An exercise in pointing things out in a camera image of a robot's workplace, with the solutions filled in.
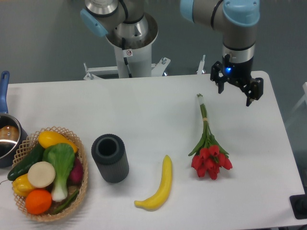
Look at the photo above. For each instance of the white frame at right edge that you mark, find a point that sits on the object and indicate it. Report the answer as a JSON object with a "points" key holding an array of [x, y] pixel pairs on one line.
{"points": [[297, 108]]}

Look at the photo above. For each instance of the yellow banana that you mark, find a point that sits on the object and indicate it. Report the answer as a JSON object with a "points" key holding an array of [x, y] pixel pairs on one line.
{"points": [[161, 195]]}

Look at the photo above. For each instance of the green bean pod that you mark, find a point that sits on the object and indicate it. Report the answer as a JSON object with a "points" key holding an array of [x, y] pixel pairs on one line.
{"points": [[66, 203]]}

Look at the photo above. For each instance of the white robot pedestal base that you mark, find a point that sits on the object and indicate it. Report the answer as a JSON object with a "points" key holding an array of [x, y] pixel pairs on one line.
{"points": [[132, 44]]}

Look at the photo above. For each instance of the purple red onion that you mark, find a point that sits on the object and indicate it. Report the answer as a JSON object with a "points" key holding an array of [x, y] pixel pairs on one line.
{"points": [[76, 173]]}

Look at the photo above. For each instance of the red tulip bouquet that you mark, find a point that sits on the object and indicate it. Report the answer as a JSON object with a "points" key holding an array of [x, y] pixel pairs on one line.
{"points": [[208, 156]]}

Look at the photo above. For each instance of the orange fruit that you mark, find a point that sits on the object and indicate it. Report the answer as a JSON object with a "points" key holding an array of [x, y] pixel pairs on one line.
{"points": [[38, 201]]}

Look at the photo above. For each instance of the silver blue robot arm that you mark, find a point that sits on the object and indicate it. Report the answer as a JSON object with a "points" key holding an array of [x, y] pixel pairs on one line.
{"points": [[236, 19]]}

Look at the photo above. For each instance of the dark grey ribbed vase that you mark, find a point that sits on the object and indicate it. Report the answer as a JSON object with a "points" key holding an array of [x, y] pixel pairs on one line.
{"points": [[109, 153]]}

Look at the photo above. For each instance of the black device at table edge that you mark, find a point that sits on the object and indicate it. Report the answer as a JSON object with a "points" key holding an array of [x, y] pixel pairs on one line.
{"points": [[299, 206]]}

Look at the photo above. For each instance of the green bok choy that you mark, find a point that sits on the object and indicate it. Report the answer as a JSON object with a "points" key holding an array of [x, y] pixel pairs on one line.
{"points": [[61, 156]]}

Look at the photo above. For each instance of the dark green cucumber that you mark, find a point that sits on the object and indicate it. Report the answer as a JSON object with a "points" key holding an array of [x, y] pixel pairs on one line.
{"points": [[34, 156]]}

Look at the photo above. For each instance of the yellow squash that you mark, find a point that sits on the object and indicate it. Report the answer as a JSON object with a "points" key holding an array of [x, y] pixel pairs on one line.
{"points": [[49, 138]]}

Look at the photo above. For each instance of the yellow bell pepper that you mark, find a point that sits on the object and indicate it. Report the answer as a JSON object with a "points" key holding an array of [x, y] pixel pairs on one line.
{"points": [[22, 186]]}

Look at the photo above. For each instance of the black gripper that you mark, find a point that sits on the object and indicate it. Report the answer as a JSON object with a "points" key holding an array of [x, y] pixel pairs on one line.
{"points": [[239, 75]]}

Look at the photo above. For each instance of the blue handled saucepan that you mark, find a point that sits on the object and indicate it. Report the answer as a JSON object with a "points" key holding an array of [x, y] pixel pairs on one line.
{"points": [[11, 132]]}

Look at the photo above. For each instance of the round beige bun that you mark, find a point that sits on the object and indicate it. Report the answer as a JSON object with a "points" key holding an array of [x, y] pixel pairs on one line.
{"points": [[41, 174]]}

